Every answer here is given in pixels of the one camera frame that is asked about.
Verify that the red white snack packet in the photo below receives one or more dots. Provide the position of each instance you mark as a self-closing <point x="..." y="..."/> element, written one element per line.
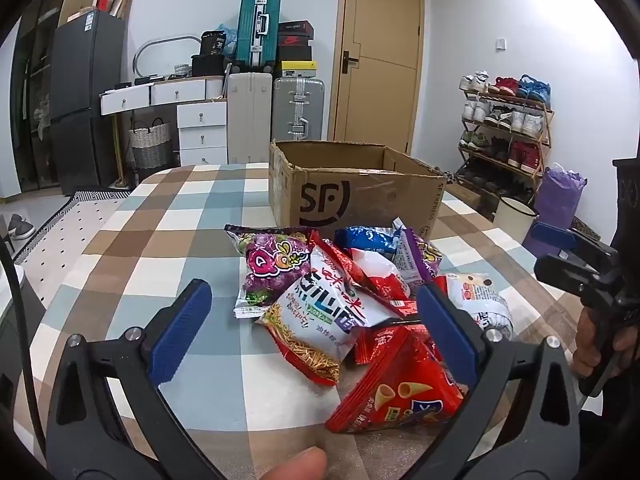
<point x="372" y="272"/>

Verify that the purple striped snack packet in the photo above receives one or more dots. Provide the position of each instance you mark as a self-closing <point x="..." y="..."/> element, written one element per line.
<point x="415" y="257"/>

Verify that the checkered tablecloth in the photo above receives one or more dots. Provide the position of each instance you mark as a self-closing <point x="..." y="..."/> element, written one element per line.
<point x="200" y="230"/>

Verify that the shoe rack with shoes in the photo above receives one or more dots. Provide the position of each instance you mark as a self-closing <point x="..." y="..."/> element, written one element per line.
<point x="505" y="125"/>

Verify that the purple bag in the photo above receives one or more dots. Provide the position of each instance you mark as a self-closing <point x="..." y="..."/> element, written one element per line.
<point x="557" y="205"/>

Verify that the patterned rug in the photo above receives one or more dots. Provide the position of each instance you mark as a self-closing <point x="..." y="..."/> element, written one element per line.
<point x="65" y="230"/>

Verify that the glass door wardrobe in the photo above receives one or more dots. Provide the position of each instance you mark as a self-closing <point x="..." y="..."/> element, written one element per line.
<point x="30" y="110"/>

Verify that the teal suitcase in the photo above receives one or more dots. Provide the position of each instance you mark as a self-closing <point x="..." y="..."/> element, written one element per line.
<point x="257" y="30"/>

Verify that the patterned dark gift bag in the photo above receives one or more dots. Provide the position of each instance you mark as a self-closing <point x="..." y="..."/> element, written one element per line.
<point x="584" y="227"/>

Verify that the purple gummy candy packet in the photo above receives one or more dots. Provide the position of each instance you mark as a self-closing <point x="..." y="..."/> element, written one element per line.
<point x="272" y="265"/>

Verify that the wooden door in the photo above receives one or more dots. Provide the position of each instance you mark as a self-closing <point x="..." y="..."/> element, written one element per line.
<point x="380" y="55"/>

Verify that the white ribbed container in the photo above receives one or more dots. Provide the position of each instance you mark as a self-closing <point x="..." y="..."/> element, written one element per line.
<point x="215" y="88"/>

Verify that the pair of grey slippers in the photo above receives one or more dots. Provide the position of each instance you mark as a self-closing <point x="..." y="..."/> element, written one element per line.
<point x="19" y="226"/>

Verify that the blue snack packet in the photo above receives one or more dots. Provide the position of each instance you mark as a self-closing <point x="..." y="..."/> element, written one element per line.
<point x="365" y="240"/>

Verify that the silver suitcase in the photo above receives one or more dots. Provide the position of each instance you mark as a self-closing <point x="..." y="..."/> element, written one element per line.
<point x="298" y="110"/>

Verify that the black refrigerator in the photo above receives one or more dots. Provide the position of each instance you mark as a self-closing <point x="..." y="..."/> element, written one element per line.
<point x="85" y="105"/>

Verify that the wooden shoe rack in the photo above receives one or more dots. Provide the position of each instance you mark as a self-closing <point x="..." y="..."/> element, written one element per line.
<point x="542" y="110"/>

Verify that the brown cardboard box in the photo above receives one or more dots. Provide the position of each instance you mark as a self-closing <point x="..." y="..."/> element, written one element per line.
<point x="350" y="195"/>

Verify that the white bucket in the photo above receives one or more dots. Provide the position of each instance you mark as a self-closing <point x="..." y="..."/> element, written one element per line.
<point x="515" y="220"/>

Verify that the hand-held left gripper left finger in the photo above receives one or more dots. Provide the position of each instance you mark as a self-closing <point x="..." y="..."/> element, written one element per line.
<point x="182" y="332"/>

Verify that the white drawer desk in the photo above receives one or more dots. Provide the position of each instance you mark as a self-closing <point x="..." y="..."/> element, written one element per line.
<point x="195" y="115"/>

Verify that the black storage box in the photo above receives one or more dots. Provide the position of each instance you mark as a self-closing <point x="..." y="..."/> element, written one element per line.
<point x="207" y="66"/>

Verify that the person's right hand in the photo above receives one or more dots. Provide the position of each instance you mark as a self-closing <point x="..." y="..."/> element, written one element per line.
<point x="585" y="350"/>

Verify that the person's left hand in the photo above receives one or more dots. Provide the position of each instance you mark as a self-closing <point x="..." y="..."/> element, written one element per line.
<point x="295" y="466"/>

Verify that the large red snack packet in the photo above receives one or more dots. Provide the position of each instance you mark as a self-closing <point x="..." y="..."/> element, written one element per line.
<point x="380" y="342"/>

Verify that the beige suitcase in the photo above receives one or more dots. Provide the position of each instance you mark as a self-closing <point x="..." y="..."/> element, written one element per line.
<point x="250" y="115"/>

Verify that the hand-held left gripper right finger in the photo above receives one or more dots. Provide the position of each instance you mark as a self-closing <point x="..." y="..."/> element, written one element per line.
<point x="445" y="330"/>

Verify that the woven laundry basket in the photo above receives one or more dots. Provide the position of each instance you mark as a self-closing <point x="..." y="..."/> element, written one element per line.
<point x="150" y="145"/>

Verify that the blue plastic bag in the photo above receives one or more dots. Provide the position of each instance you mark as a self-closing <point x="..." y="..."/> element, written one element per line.
<point x="229" y="35"/>

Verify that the oval mirror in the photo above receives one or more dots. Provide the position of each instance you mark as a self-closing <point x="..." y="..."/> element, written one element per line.
<point x="165" y="55"/>

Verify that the flat cardboard pieces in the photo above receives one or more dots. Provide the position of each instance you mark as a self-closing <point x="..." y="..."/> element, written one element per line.
<point x="123" y="0"/>

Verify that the white chocolate ball packet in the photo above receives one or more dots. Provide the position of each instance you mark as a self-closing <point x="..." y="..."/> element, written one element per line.
<point x="482" y="302"/>

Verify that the black paper bag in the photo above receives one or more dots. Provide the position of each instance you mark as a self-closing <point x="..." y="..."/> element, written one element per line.
<point x="212" y="44"/>

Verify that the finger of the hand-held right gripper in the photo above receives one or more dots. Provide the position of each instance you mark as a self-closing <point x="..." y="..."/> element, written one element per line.
<point x="550" y="237"/>
<point x="567" y="272"/>

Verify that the red cone snack packet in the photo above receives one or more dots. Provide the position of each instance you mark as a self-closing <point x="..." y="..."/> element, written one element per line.
<point x="400" y="392"/>

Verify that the red black shoe box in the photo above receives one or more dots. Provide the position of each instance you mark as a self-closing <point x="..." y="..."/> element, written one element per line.
<point x="295" y="51"/>

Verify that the white noodle snack packet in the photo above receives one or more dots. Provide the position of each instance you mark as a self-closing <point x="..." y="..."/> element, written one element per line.
<point x="312" y="325"/>

